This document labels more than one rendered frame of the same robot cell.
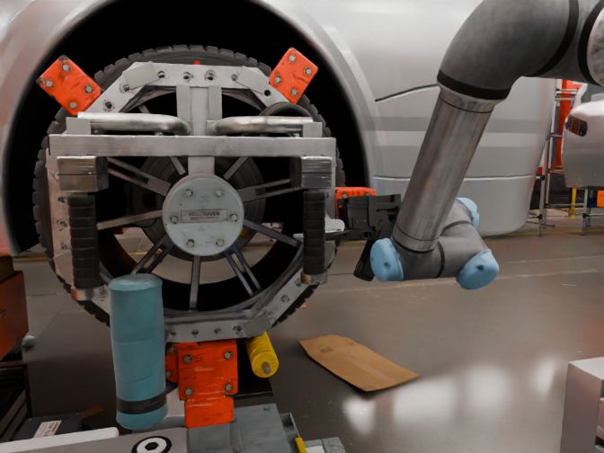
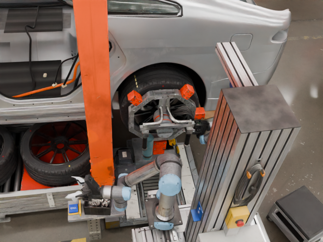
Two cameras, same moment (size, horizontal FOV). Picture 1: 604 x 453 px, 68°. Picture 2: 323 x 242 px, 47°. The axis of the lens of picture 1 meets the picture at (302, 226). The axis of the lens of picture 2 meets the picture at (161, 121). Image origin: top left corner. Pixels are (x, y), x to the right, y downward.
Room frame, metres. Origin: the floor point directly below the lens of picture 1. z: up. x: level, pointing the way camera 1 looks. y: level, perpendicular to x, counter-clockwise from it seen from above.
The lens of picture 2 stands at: (-1.19, 0.23, 3.04)
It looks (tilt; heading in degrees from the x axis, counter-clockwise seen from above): 47 degrees down; 359
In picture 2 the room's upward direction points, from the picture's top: 6 degrees clockwise
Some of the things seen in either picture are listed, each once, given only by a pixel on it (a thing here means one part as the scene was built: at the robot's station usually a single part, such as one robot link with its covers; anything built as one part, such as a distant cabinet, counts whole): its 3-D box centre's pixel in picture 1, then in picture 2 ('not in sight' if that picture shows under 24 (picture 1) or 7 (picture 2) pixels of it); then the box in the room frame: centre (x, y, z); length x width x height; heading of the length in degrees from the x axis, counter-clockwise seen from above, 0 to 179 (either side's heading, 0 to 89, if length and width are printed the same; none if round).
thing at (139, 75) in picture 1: (202, 208); (161, 116); (0.90, 0.20, 0.85); 0.54 x 0.07 x 0.54; 103
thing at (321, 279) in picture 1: (314, 234); (187, 139); (0.71, -0.02, 0.83); 0.04 x 0.04 x 0.16
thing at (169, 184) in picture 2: not in sight; (167, 199); (-0.07, 0.13, 1.19); 0.15 x 0.12 x 0.55; 1
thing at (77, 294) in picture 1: (84, 243); (144, 142); (0.63, 0.31, 0.83); 0.04 x 0.04 x 0.16
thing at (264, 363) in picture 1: (257, 342); (169, 133); (1.03, 0.11, 0.51); 0.29 x 0.06 x 0.06; 13
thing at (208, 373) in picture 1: (207, 370); (157, 141); (0.94, 0.21, 0.48); 0.16 x 0.12 x 0.17; 13
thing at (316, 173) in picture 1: (309, 171); (188, 127); (0.74, -0.01, 0.93); 0.09 x 0.05 x 0.05; 13
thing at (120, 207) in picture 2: not in sight; (120, 199); (-0.05, 0.40, 1.12); 0.11 x 0.08 x 0.11; 1
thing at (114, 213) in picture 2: not in sight; (96, 208); (0.25, 0.64, 0.44); 0.43 x 0.17 x 0.03; 103
